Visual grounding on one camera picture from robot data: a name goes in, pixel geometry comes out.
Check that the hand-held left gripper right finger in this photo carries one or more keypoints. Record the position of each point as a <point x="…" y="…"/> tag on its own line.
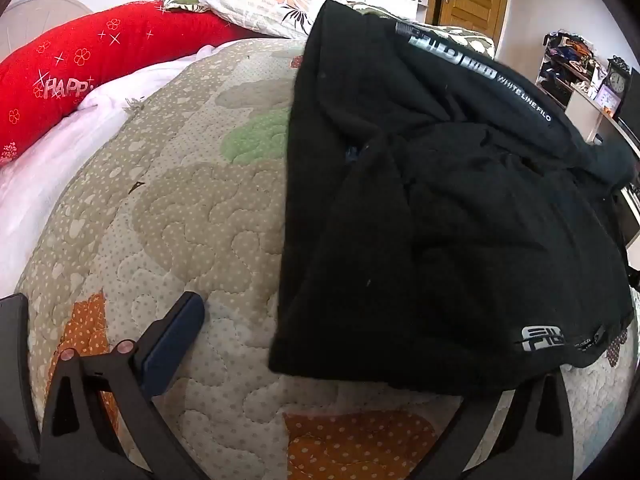
<point x="550" y="440"/>

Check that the black pants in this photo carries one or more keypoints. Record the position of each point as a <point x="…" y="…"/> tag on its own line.
<point x="450" y="210"/>

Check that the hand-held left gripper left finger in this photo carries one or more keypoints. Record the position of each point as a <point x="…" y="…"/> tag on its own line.
<point x="172" y="342"/>

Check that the small pink frame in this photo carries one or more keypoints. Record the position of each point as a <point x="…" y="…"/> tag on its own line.
<point x="606" y="96"/>

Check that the cluttered white shelf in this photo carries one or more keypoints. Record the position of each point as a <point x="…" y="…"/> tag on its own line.
<point x="567" y="67"/>

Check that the long red embroidered pillow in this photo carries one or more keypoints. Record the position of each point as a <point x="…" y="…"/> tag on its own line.
<point x="100" y="60"/>

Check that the black mantel clock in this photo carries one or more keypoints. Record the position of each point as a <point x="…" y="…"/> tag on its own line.
<point x="619" y="82"/>

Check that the pale pink bed sheet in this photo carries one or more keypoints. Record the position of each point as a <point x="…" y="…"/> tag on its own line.
<point x="50" y="160"/>

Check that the white floral pillow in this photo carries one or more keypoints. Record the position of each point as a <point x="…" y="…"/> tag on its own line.
<point x="250" y="0"/>

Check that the green white-spotted bolster pillow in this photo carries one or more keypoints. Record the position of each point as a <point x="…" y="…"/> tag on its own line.
<point x="475" y="45"/>

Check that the patchwork quilted bedspread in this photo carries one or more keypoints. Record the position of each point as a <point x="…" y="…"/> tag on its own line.
<point x="200" y="210"/>

